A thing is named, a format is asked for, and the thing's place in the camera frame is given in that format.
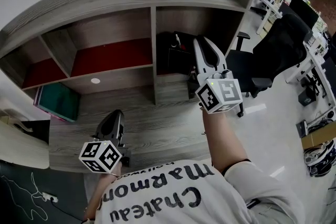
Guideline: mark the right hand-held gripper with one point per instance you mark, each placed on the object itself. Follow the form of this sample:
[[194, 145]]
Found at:
[[220, 95]]

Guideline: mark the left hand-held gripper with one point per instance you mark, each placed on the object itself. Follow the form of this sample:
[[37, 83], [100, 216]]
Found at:
[[101, 157]]

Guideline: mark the black pen holder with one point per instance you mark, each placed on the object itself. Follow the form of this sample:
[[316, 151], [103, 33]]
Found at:
[[179, 63]]

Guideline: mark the white pen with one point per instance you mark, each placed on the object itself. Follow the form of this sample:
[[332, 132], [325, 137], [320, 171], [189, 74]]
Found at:
[[177, 40]]

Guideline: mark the teal book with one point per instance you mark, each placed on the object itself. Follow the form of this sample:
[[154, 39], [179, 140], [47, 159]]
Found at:
[[60, 102]]

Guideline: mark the person's left forearm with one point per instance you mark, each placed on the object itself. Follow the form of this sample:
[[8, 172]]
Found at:
[[101, 196]]

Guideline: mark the person's right forearm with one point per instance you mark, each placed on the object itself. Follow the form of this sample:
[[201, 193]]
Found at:
[[223, 144]]

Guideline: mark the grey wooden desk with hutch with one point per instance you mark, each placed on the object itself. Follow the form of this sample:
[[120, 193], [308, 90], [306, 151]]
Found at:
[[157, 126]]

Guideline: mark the black office chair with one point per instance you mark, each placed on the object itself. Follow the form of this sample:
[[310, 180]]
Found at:
[[275, 60]]

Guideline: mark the long white office desk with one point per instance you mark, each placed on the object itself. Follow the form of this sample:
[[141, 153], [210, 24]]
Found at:
[[319, 68]]

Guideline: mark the black desk divider panel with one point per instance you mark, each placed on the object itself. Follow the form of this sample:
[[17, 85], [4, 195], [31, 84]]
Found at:
[[329, 68]]

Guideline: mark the white power strip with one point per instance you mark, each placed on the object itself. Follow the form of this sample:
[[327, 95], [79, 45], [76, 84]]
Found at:
[[50, 197]]

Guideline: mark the person's white printed shirt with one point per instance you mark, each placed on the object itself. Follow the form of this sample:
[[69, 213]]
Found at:
[[178, 196]]

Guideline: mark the cream ornate stool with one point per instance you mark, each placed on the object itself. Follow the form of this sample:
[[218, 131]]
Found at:
[[15, 120]]

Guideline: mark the black waste bin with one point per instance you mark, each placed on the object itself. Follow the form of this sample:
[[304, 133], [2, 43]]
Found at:
[[307, 97]]

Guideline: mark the black swivel chair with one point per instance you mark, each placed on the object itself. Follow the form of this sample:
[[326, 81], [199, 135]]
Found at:
[[313, 81]]

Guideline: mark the black computer monitor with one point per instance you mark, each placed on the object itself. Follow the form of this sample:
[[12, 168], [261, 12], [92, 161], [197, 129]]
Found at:
[[304, 10]]

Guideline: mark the tall cardboard box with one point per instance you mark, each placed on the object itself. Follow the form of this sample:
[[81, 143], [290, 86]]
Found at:
[[320, 137]]

